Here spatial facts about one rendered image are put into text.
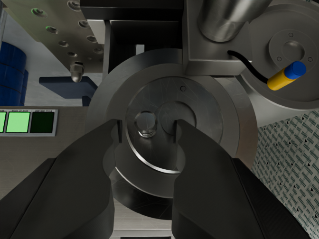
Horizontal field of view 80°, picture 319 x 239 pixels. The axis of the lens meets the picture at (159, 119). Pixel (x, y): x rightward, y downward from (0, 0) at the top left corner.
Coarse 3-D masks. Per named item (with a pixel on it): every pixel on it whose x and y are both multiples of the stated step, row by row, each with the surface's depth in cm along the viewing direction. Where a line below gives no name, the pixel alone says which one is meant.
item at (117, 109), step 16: (160, 64) 17; (176, 64) 17; (128, 80) 17; (144, 80) 17; (208, 80) 17; (128, 96) 16; (224, 96) 17; (112, 112) 16; (224, 112) 16; (224, 128) 16; (128, 144) 16; (224, 144) 16; (128, 160) 15; (128, 176) 15; (144, 176) 15; (160, 176) 15; (176, 176) 15; (160, 192) 15
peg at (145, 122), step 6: (138, 114) 12; (144, 114) 12; (150, 114) 12; (138, 120) 11; (144, 120) 11; (150, 120) 11; (156, 120) 12; (138, 126) 11; (144, 126) 11; (150, 126) 11; (156, 126) 12; (144, 132) 11; (150, 132) 12
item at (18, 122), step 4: (12, 116) 49; (16, 116) 49; (20, 116) 49; (24, 116) 49; (28, 116) 49; (8, 120) 49; (12, 120) 49; (16, 120) 49; (20, 120) 49; (24, 120) 49; (8, 124) 48; (12, 124) 48; (16, 124) 48; (20, 124) 48; (24, 124) 48; (8, 128) 48; (12, 128) 48; (16, 128) 48; (20, 128) 48; (24, 128) 48
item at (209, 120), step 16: (160, 80) 15; (176, 80) 15; (192, 80) 15; (144, 96) 15; (160, 96) 15; (176, 96) 15; (192, 96) 15; (208, 96) 15; (128, 112) 14; (160, 112) 15; (176, 112) 14; (192, 112) 15; (208, 112) 15; (128, 128) 14; (160, 128) 15; (208, 128) 14; (144, 144) 14; (160, 144) 14; (144, 160) 14; (160, 160) 14; (176, 160) 14
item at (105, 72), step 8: (112, 32) 19; (112, 40) 19; (104, 48) 18; (112, 48) 19; (120, 48) 24; (128, 48) 31; (104, 56) 18; (112, 56) 19; (120, 56) 24; (128, 56) 31; (104, 64) 18; (112, 64) 19; (104, 72) 18
